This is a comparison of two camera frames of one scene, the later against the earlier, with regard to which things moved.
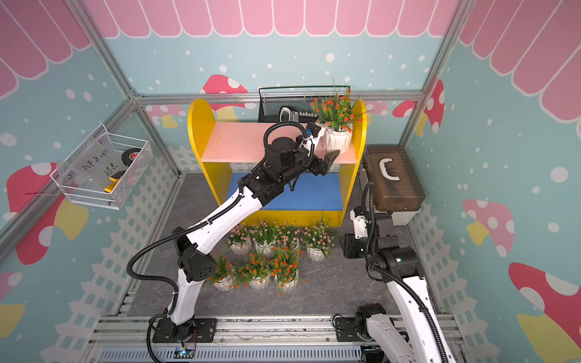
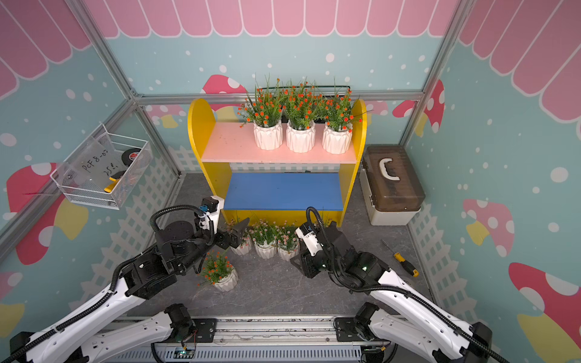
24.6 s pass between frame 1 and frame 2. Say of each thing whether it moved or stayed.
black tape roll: stayed
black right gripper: moved
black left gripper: moved
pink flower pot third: stayed
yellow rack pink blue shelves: stayed
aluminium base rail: stayed
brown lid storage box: stayed
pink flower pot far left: stayed
